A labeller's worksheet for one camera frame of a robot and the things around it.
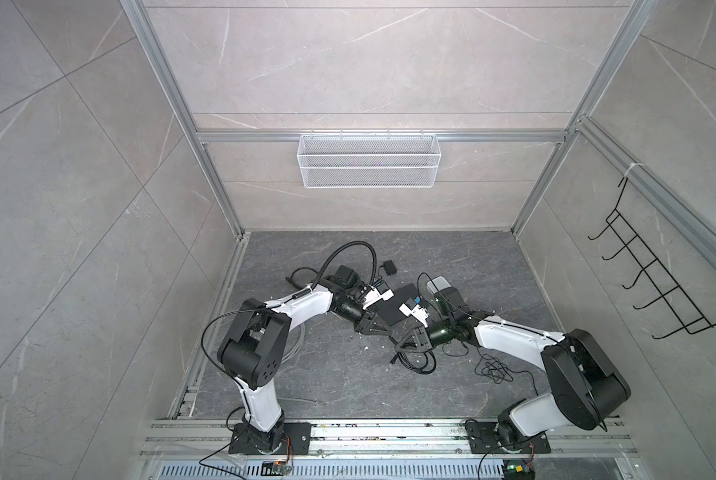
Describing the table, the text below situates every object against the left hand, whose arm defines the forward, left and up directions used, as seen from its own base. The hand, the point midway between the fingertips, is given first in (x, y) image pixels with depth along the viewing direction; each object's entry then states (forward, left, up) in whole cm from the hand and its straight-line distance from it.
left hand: (387, 326), depth 82 cm
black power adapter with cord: (+28, -4, -10) cm, 30 cm away
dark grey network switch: (+3, 0, +5) cm, 6 cm away
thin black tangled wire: (-9, -31, -11) cm, 34 cm away
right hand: (-6, -3, -2) cm, 6 cm away
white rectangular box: (+20, -21, -9) cm, 31 cm away
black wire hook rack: (-6, -61, +21) cm, 65 cm away
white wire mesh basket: (+52, +2, +19) cm, 56 cm away
